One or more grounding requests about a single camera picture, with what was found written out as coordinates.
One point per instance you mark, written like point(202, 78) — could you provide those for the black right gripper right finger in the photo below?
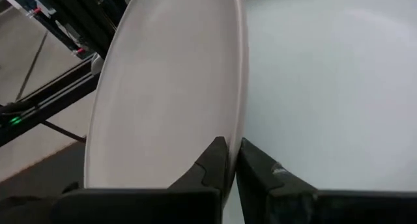
point(277, 201)

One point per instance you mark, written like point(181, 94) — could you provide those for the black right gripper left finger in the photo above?
point(195, 204)

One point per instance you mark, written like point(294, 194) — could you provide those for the large light blue plate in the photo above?
point(325, 87)

